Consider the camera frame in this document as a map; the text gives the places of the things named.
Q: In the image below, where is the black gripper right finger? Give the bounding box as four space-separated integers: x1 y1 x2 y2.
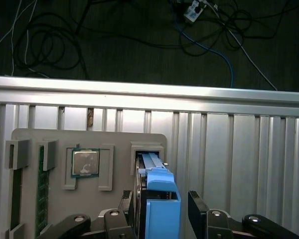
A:
188 190 299 239

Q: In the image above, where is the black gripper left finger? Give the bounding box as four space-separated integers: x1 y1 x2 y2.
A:
37 190 136 239

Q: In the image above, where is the hard disk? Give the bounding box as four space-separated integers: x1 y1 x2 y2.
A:
132 150 182 239

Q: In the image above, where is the grey parts rack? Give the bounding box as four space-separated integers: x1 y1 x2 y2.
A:
4 128 168 239

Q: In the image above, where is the silver CPU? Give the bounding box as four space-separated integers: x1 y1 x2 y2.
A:
69 148 100 178

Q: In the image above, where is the green RAM stick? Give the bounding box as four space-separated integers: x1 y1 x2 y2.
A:
36 145 50 236

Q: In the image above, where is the white power strip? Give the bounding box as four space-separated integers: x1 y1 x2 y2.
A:
183 0 205 25

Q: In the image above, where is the blue floor cable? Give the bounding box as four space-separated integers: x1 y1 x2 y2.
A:
171 0 236 88

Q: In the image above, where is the white floor cable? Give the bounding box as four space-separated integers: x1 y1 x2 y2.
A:
204 0 279 91

